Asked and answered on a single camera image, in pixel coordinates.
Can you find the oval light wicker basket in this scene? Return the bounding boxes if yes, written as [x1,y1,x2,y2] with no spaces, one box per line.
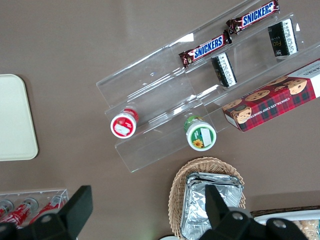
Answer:
[167,156,247,240]

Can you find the brown Snickers bar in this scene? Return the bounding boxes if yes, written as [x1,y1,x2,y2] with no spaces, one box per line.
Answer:
[178,29,232,69]
[225,0,280,35]

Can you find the white rectangular snack tray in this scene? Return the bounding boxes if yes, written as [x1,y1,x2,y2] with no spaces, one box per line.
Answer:
[252,209,320,227]

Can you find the beige rectangular tray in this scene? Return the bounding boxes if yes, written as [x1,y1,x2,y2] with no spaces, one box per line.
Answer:
[0,73,39,162]

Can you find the clear acrylic stepped stand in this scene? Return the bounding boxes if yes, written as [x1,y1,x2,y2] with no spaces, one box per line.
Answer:
[95,0,320,174]

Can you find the red tartan cookie box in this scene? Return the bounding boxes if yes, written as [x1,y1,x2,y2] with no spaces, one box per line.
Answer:
[221,57,320,133]

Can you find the green lidded cup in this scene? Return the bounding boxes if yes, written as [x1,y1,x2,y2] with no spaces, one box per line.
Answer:
[183,114,218,152]

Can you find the clear acrylic bottle rack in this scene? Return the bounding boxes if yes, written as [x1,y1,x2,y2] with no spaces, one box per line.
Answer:
[0,188,70,227]

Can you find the stacked aluminium foil containers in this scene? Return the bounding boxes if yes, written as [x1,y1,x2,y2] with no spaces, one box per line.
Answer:
[180,171,245,240]

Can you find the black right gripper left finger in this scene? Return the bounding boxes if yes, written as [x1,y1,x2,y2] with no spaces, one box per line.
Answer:
[0,184,94,240]

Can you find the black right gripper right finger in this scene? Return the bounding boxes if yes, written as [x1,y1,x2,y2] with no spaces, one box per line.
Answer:
[199,184,309,240]

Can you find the clear rice cracker bag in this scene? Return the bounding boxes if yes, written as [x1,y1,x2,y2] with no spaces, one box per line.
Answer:
[293,219,320,240]

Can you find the small black white box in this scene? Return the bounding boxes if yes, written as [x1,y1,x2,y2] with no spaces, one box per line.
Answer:
[211,51,238,88]
[267,18,299,57]

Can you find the red lidded cup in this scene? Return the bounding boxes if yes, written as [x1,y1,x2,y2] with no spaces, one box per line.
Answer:
[110,107,140,139]

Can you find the dark brown flat board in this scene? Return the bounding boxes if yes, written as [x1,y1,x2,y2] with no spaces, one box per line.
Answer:
[249,205,320,218]

